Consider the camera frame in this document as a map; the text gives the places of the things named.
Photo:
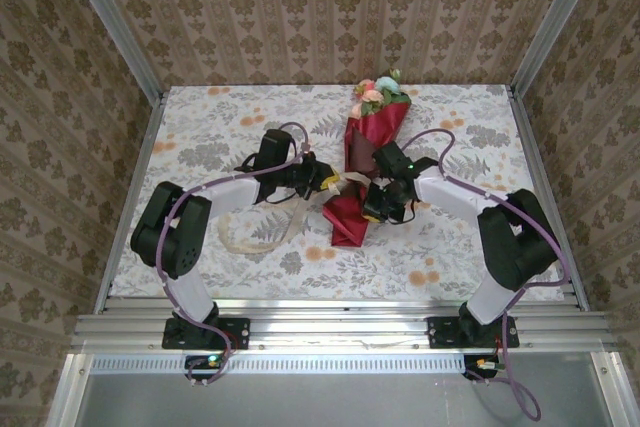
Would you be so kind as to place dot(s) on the cream ribbon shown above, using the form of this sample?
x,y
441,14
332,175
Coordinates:
x,y
295,219

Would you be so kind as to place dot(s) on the red wrapping paper sheet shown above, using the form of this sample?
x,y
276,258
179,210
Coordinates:
x,y
385,122

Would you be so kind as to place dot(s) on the pale teal artificial rose stem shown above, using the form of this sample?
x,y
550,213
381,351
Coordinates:
x,y
390,83

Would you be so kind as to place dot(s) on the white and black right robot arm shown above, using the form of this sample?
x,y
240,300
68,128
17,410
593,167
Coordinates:
x,y
450,192

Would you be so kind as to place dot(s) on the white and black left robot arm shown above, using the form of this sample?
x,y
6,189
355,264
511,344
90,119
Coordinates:
x,y
230,197

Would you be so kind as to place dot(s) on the floral fern print tablecloth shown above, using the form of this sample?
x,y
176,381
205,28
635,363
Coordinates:
x,y
310,287

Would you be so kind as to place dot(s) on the grey metal shelf panel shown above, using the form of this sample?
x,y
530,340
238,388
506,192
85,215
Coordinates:
x,y
325,402

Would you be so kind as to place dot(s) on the aluminium front frame rail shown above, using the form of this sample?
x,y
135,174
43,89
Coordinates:
x,y
340,329

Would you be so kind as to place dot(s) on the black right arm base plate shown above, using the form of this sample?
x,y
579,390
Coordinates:
x,y
440,337

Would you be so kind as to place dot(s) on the aluminium table side rail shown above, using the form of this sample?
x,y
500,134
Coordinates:
x,y
530,147
154,119

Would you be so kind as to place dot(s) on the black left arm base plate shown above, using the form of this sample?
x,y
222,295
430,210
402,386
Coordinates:
x,y
240,334

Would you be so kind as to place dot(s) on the aluminium frame post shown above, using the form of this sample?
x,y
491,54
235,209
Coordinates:
x,y
114,22
554,22

